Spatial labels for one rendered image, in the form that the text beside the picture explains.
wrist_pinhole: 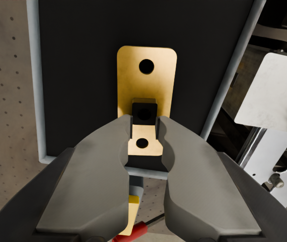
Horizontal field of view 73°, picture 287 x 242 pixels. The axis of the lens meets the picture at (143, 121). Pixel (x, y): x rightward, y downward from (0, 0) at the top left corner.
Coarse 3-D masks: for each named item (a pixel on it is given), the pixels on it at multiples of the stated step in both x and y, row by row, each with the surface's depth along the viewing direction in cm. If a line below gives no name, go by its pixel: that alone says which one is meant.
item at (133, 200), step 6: (132, 198) 21; (138, 198) 22; (132, 204) 21; (138, 204) 21; (132, 210) 21; (132, 216) 22; (132, 222) 22; (126, 228) 23; (120, 234) 24; (126, 234) 23
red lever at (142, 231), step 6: (162, 216) 34; (138, 222) 32; (144, 222) 33; (150, 222) 33; (156, 222) 34; (132, 228) 31; (138, 228) 31; (144, 228) 32; (132, 234) 30; (138, 234) 31; (114, 240) 29; (120, 240) 29; (126, 240) 30; (132, 240) 30
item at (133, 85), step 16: (128, 48) 12; (144, 48) 12; (160, 48) 12; (128, 64) 12; (160, 64) 13; (128, 80) 13; (144, 80) 13; (160, 80) 13; (128, 96) 14; (144, 96) 14; (160, 96) 14; (128, 112) 14; (160, 112) 14; (144, 128) 15; (128, 144) 15; (160, 144) 16
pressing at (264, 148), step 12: (252, 132) 36; (264, 132) 35; (276, 132) 36; (252, 144) 37; (264, 144) 37; (276, 144) 37; (240, 156) 39; (252, 156) 38; (264, 156) 38; (276, 156) 39; (252, 168) 40; (264, 168) 40; (264, 180) 42; (276, 192) 44
